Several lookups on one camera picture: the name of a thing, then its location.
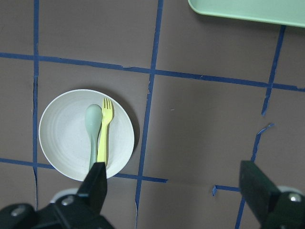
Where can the light green rectangular tray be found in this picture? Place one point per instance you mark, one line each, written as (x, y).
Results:
(282, 12)

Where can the yellow plastic fork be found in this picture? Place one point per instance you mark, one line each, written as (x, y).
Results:
(107, 117)

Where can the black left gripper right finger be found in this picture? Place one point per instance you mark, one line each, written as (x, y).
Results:
(275, 207)

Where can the white round plate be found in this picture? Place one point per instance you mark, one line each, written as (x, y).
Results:
(64, 139)

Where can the pale green plastic spoon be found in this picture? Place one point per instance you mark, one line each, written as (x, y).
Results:
(93, 119)

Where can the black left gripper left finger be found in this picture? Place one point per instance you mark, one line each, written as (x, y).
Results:
(71, 211)

